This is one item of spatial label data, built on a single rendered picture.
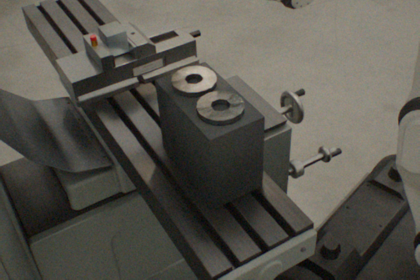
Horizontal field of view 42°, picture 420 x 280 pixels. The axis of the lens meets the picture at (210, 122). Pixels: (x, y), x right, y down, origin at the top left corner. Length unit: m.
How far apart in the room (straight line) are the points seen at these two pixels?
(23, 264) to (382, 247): 0.91
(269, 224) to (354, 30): 2.55
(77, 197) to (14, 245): 0.18
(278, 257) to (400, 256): 0.55
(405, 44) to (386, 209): 1.95
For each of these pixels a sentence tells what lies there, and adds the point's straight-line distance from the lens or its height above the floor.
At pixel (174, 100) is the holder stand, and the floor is 1.12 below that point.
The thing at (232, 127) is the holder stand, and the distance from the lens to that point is 0.98.
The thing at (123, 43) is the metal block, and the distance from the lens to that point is 1.40.
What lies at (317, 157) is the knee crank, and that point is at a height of 0.53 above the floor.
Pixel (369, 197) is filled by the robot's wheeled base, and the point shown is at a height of 0.59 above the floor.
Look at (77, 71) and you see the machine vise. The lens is 1.40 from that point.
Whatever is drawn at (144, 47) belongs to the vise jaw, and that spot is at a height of 1.04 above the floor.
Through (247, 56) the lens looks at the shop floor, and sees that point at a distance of 3.21.
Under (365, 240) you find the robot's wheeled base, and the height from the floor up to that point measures 0.59.
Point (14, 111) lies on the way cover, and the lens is 1.41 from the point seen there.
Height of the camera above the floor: 1.77
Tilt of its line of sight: 40 degrees down
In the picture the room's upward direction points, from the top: 3 degrees counter-clockwise
